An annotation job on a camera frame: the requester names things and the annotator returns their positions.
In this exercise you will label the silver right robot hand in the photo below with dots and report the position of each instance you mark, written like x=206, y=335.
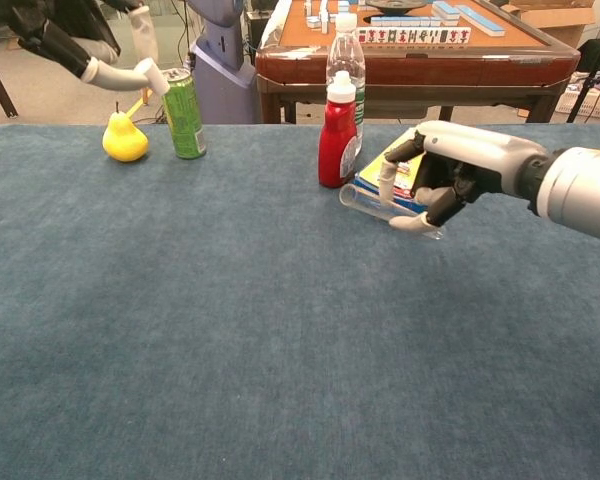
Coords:
x=480, y=150

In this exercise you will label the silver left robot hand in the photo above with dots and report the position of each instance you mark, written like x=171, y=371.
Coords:
x=115, y=77

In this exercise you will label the clear plastic tube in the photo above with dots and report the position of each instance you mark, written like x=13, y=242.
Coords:
x=365, y=202

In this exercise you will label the yellow toy pear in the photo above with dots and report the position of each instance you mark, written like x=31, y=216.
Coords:
x=125, y=140

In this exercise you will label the green soda can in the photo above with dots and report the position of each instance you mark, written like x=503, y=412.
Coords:
x=182, y=120

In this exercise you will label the yellow razor package box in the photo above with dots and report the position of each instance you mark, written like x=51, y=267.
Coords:
x=405, y=177

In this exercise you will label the brown mahjong table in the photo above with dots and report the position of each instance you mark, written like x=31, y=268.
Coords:
x=430, y=70

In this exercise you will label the white plastic basket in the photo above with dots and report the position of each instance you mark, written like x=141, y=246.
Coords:
x=595, y=105

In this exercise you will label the black tripod stand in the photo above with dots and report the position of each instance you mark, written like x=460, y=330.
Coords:
x=587, y=85

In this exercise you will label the face-up mahjong tile row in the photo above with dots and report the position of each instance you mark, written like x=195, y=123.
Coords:
x=420, y=35

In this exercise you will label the blue-backed mahjong tile row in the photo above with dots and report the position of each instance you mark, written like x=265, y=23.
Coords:
x=480, y=20
x=405, y=21

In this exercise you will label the red ketchup bottle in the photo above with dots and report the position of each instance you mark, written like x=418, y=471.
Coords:
x=332, y=145

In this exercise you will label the cardboard box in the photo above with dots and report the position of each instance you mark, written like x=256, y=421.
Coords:
x=555, y=20

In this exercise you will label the clear plastic water bottle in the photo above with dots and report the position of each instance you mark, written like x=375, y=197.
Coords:
x=347, y=50

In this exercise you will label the blue table mat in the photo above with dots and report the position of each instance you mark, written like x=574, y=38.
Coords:
x=230, y=325

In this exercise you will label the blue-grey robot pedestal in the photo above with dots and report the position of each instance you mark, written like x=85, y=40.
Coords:
x=225, y=65

